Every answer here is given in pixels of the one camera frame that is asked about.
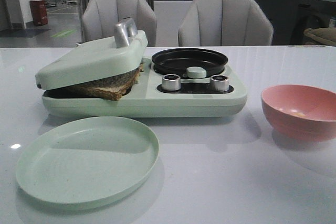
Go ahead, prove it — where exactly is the mint green sandwich maker lid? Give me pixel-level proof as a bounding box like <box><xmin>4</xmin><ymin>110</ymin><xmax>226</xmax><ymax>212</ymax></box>
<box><xmin>35</xmin><ymin>30</ymin><xmax>148</xmax><ymax>90</ymax></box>

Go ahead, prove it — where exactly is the pink bowl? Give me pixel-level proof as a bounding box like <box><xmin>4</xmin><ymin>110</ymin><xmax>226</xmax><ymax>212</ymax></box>
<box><xmin>261</xmin><ymin>84</ymin><xmax>335</xmax><ymax>142</ymax></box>

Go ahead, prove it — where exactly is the mint green breakfast maker base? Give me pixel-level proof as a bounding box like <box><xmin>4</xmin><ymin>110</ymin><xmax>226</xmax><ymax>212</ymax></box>
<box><xmin>42</xmin><ymin>58</ymin><xmax>247</xmax><ymax>118</ymax></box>

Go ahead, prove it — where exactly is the left silver control knob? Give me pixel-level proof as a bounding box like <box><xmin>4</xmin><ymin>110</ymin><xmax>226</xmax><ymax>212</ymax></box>
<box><xmin>161</xmin><ymin>74</ymin><xmax>181</xmax><ymax>91</ymax></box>

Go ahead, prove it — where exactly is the silver control knob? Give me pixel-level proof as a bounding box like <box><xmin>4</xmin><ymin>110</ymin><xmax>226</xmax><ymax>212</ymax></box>
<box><xmin>161</xmin><ymin>74</ymin><xmax>181</xmax><ymax>91</ymax></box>
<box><xmin>209</xmin><ymin>75</ymin><xmax>229</xmax><ymax>92</ymax></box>

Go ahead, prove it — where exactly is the black round frying pan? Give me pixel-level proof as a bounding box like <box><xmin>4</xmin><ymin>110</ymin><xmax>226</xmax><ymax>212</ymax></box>
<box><xmin>152</xmin><ymin>48</ymin><xmax>228</xmax><ymax>79</ymax></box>

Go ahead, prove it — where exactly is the right silver control knob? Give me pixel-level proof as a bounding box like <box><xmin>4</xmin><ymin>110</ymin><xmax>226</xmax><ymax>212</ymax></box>
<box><xmin>209</xmin><ymin>75</ymin><xmax>229</xmax><ymax>92</ymax></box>

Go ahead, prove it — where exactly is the right beige upholstered chair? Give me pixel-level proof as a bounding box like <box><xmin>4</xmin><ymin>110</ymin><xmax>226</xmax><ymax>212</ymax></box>
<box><xmin>178</xmin><ymin>0</ymin><xmax>274</xmax><ymax>47</ymax></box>

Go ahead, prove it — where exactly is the beige upholstered chair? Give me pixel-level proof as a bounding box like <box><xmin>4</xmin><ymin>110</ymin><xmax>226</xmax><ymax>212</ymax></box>
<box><xmin>82</xmin><ymin>0</ymin><xmax>157</xmax><ymax>47</ymax></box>
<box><xmin>178</xmin><ymin>0</ymin><xmax>274</xmax><ymax>47</ymax></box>

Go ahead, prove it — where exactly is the mint green round plate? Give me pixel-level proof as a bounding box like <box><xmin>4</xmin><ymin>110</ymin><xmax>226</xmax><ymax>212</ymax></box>
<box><xmin>16</xmin><ymin>116</ymin><xmax>159</xmax><ymax>210</ymax></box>

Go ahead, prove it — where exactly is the left beige upholstered chair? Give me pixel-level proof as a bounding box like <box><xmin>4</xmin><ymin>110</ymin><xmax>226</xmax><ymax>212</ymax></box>
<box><xmin>82</xmin><ymin>0</ymin><xmax>157</xmax><ymax>47</ymax></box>

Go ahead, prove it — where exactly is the red trash bin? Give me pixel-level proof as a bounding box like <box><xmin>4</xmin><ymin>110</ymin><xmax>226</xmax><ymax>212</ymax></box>
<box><xmin>29</xmin><ymin>0</ymin><xmax>48</xmax><ymax>26</ymax></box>

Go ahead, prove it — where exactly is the beige cushion at right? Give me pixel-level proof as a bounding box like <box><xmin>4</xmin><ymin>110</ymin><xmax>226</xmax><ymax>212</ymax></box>
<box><xmin>303</xmin><ymin>27</ymin><xmax>336</xmax><ymax>47</ymax></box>

